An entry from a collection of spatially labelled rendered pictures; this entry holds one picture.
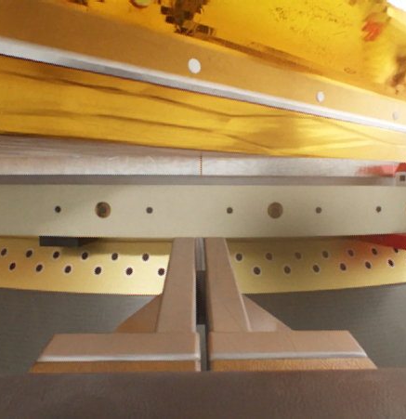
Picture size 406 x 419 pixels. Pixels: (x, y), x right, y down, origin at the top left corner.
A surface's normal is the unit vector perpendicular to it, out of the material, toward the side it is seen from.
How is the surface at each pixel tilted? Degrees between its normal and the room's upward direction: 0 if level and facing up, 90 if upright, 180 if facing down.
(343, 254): 62
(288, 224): 90
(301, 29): 135
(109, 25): 91
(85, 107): 90
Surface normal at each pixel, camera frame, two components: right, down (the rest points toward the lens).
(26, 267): -0.16, -0.40
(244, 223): 0.08, 0.08
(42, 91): 0.51, 0.07
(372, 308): 0.22, -0.40
